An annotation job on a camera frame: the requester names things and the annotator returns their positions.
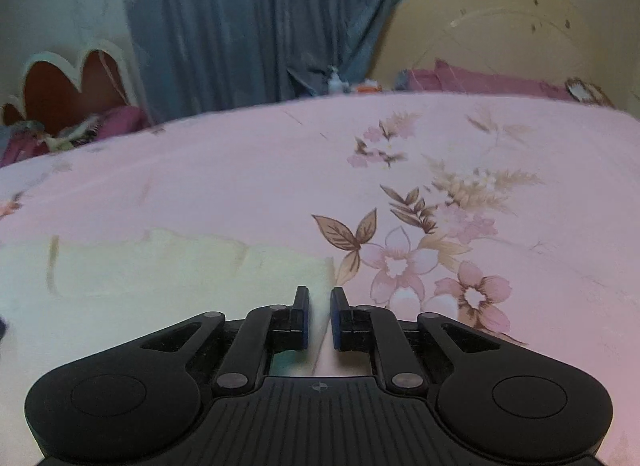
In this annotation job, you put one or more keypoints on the white cloth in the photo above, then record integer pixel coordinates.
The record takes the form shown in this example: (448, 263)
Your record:
(150, 266)

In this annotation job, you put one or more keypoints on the blue grey curtain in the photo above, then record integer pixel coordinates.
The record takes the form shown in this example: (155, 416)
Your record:
(250, 25)

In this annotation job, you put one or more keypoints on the pink pillow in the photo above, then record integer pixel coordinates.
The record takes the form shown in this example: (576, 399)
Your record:
(480, 80)

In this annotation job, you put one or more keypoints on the cream round headboard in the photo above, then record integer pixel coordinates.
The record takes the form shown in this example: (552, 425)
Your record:
(490, 25)

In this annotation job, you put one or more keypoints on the pile of magenta clothes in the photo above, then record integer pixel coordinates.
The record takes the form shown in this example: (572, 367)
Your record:
(100, 128)

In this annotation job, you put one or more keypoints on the pink floral bed sheet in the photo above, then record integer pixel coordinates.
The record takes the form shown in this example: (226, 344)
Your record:
(225, 170)

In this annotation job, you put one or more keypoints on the orange small object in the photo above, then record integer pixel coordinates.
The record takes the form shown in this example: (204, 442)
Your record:
(366, 87)

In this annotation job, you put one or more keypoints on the red scalloped headboard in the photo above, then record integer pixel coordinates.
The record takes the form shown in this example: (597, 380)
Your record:
(60, 90)

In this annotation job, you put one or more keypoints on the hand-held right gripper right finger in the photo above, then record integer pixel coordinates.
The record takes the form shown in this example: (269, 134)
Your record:
(336, 328)

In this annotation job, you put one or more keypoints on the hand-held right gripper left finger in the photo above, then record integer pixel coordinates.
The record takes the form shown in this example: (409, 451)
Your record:
(304, 328)

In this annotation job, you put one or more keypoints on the brown white plush toy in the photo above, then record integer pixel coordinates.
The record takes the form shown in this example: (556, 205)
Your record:
(585, 90)

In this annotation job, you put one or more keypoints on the white pump bottle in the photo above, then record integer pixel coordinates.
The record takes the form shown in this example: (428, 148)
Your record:
(336, 80)

